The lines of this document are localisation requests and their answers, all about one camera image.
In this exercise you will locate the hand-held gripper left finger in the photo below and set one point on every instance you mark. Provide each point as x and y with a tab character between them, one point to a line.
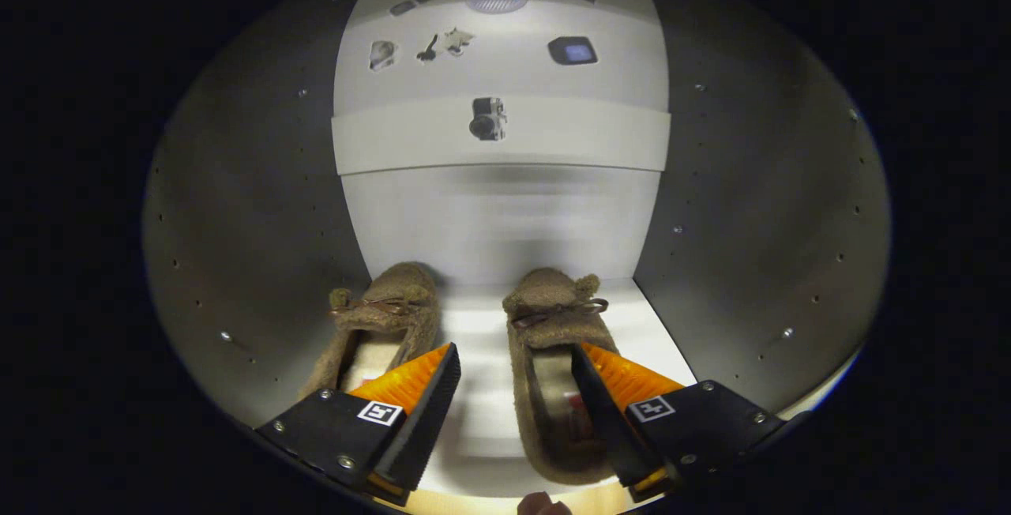
422	424

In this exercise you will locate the brown fuzzy shoe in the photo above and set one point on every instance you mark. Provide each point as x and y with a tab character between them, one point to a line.
553	302
395	290

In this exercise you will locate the dark grey shoe cabinet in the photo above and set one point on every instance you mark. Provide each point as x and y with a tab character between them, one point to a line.
237	223

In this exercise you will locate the round cabinet light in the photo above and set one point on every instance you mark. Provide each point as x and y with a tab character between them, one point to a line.
496	0

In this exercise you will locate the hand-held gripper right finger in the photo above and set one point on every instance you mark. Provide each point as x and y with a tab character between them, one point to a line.
612	424

